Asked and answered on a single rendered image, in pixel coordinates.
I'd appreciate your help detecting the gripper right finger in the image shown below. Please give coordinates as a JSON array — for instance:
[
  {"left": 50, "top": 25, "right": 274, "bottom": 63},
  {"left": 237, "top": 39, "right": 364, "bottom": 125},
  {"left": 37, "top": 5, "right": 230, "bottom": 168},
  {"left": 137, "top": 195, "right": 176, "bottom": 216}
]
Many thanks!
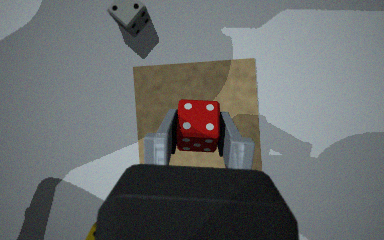
[{"left": 217, "top": 111, "right": 255, "bottom": 170}]

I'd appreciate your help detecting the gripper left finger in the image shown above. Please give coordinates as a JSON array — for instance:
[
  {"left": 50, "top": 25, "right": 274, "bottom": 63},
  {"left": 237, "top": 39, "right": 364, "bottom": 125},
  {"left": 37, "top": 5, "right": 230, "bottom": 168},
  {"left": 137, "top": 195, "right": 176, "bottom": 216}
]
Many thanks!
[{"left": 143, "top": 109, "right": 178, "bottom": 165}]

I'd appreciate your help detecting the red die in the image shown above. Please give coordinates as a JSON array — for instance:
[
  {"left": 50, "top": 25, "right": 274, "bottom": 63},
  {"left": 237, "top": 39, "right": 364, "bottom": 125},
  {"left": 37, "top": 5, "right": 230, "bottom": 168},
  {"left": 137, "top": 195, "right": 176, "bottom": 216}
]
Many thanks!
[{"left": 176, "top": 99, "right": 220, "bottom": 152}]

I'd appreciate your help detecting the yellow die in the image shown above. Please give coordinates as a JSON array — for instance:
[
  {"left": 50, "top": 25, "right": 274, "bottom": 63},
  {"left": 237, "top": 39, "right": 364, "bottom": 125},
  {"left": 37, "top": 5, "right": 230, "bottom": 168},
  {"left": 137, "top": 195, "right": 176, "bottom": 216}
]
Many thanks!
[{"left": 86, "top": 221, "right": 97, "bottom": 240}]

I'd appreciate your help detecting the grey die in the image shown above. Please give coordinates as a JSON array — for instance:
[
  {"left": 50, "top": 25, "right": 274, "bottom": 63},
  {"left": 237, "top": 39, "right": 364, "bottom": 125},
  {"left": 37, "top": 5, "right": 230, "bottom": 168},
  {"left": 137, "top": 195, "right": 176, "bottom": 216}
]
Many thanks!
[{"left": 107, "top": 0, "right": 150, "bottom": 37}]

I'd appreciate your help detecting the tan mat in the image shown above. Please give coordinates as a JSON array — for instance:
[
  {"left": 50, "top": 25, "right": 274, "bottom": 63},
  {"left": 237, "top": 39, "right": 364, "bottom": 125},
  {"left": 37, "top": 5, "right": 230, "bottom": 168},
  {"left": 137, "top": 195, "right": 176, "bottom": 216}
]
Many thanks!
[{"left": 133, "top": 58, "right": 262, "bottom": 171}]

